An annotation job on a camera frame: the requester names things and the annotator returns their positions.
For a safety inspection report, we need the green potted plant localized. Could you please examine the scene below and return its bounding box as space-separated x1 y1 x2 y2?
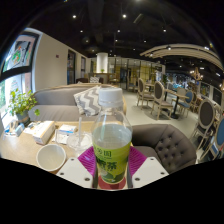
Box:
7 88 41 128

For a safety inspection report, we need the blue and white booklet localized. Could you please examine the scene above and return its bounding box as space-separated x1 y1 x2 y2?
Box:
54 123 78 145

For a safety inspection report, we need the grey white chevron cushion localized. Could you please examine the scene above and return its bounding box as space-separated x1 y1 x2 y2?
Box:
73 84 103 117

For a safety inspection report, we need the small blue and white box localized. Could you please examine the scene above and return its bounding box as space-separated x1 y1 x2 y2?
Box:
13 122 26 138

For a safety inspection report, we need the clear plastic cup with straw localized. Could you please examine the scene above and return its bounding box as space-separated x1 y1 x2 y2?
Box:
66 116 94 158

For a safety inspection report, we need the group of dining chairs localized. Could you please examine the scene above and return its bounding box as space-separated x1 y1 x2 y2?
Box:
134 77 224 161

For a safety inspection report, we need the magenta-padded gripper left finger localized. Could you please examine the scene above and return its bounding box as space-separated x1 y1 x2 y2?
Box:
55 145 99 190

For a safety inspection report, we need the green-labelled clear drink bottle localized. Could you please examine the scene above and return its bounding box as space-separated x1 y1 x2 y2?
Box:
90 87 134 185

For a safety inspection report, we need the group of ceiling lights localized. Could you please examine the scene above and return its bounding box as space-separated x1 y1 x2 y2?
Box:
71 0 214 51

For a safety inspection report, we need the white and orange box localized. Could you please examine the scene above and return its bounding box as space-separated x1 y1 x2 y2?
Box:
32 120 57 146

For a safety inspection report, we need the tan cup with white inside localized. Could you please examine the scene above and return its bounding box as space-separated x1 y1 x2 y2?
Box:
35 143 68 174

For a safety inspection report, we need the dark framed window picture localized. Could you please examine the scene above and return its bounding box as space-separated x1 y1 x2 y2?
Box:
1 31 40 76

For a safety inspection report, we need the grey curved sofa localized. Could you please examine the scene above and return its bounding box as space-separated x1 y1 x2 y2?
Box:
28 83 128 123

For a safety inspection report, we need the dark tufted armchair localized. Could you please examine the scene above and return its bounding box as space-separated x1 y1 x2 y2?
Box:
131 123 198 175

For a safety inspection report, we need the flat round red coaster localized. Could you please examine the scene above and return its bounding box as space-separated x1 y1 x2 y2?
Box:
97 174 128 191

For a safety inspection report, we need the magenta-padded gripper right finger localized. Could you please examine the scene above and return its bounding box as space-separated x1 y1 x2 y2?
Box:
126 145 170 190

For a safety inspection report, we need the wooden shelf unit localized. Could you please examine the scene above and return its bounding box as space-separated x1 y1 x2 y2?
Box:
108 56 164 84

